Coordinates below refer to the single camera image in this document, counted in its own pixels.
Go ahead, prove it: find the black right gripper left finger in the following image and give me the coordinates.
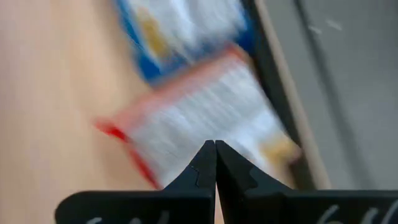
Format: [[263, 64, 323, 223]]
[[55, 139, 218, 224]]

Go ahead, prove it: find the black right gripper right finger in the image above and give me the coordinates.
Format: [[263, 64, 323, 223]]
[[215, 139, 398, 224]]

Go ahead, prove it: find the red beef ramen pack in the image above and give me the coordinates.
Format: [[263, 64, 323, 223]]
[[95, 46, 302, 190]]

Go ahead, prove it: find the blue yellow ramen pack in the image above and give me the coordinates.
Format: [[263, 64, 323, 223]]
[[114, 0, 259, 85]]

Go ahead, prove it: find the black aluminium table frame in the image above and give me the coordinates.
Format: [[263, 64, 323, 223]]
[[241, 0, 315, 190]]

